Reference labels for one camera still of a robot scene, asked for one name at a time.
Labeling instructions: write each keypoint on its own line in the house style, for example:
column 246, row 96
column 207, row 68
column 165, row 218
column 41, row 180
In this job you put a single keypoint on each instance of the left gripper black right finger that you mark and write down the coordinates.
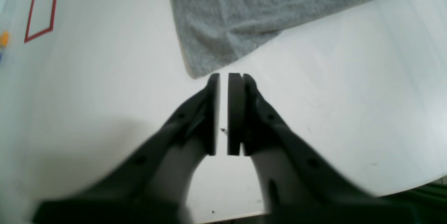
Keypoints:
column 298, row 185

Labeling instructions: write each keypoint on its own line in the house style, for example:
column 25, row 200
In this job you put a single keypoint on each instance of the orange and blue sticker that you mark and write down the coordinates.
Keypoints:
column 4, row 39

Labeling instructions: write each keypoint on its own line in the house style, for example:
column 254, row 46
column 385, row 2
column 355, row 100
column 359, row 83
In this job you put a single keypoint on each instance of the grey t-shirt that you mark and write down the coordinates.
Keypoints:
column 217, row 33

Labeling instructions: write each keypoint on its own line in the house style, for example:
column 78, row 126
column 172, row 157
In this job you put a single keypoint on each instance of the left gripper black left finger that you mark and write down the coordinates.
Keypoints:
column 151, row 185

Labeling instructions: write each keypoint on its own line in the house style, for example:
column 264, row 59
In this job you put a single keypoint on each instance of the red outlined sticker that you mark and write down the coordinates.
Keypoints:
column 40, row 19

